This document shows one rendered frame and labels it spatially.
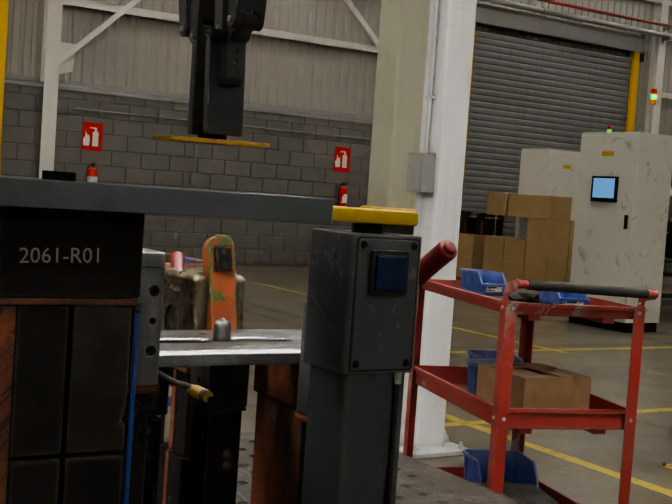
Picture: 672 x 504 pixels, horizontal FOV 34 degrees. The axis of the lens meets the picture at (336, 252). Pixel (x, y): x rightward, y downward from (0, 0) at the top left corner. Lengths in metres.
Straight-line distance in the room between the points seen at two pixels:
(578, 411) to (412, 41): 5.41
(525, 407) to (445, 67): 2.22
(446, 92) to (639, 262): 6.44
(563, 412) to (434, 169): 2.04
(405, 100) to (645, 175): 3.67
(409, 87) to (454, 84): 3.23
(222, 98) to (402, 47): 7.47
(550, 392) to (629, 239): 7.93
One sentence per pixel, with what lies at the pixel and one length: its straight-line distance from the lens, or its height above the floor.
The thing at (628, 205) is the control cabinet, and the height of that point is 1.27.
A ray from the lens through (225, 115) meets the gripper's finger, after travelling 0.81.
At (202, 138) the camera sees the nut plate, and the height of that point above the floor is 1.20.
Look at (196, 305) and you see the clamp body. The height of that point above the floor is 1.02.
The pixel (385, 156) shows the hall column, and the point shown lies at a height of 1.49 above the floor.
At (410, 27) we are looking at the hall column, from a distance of 8.33.
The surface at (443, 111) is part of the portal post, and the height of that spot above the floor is 1.58.
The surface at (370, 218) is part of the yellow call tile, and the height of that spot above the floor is 1.15.
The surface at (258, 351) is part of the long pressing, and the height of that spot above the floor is 1.00.
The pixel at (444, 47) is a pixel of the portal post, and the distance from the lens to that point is 5.07.
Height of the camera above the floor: 1.17
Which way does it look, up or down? 3 degrees down
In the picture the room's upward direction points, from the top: 4 degrees clockwise
